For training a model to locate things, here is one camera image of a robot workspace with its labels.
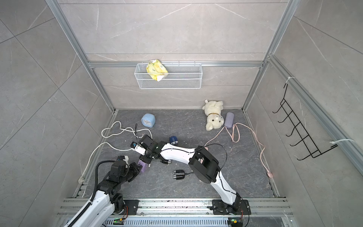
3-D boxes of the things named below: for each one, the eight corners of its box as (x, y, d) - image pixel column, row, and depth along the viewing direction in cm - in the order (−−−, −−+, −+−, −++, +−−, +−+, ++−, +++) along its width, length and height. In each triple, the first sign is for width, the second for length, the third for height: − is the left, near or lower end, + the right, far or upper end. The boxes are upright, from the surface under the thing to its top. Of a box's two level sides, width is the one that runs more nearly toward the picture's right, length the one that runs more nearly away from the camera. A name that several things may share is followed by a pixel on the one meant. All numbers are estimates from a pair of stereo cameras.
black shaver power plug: (173, 179, 85) (172, 178, 82) (173, 171, 88) (173, 169, 86) (184, 179, 85) (184, 178, 82) (184, 171, 88) (184, 169, 86)
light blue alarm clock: (143, 126, 111) (140, 119, 104) (147, 119, 116) (145, 112, 109) (152, 129, 109) (150, 121, 102) (157, 122, 114) (155, 114, 107)
